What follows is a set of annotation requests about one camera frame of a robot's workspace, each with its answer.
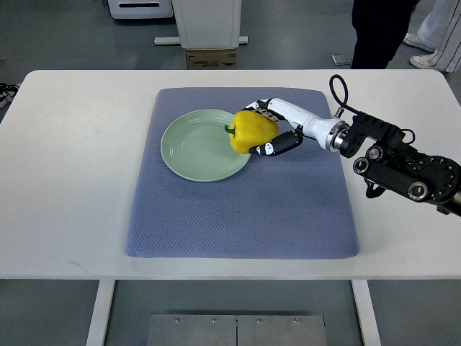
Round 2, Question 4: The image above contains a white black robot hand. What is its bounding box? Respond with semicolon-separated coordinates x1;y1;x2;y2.
245;98;350;156

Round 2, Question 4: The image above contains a yellow bell pepper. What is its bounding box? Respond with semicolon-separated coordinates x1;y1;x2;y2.
224;110;279;154

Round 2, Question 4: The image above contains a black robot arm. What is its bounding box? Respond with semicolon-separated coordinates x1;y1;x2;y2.
327;74;460;216

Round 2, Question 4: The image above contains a grey floor socket plate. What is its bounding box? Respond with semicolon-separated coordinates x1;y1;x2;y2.
331;54;352;66

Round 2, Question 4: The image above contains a light green plate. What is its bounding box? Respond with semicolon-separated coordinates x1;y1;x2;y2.
161;109;251;182

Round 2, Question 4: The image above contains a blue grey table mat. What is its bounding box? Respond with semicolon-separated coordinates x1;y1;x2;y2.
125;87;359;260

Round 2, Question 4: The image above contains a person in black trousers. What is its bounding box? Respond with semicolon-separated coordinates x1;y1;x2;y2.
351;0;418;69

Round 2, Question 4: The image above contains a cardboard box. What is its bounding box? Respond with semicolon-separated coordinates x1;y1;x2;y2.
186;48;238;70

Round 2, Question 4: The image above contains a person in striped trousers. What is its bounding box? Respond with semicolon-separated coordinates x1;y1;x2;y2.
403;1;460;74

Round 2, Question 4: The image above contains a white table leg right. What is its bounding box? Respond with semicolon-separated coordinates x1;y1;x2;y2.
351;280;382;346

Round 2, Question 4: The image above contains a white table leg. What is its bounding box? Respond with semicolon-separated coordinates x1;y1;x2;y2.
351;280;382;346
86;279;115;346

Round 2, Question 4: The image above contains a white appliance with slot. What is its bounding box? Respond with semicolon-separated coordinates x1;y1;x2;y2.
107;0;174;19

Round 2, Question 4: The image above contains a white table leg left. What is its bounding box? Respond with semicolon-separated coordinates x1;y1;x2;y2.
86;279;115;346

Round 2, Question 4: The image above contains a black white sneaker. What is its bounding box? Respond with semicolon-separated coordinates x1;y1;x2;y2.
0;83;22;108

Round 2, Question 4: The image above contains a white machine pedestal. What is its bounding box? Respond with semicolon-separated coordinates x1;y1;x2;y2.
153;0;249;50

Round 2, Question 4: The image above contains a grey metal base plate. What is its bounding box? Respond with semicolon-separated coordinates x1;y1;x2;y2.
146;314;327;346

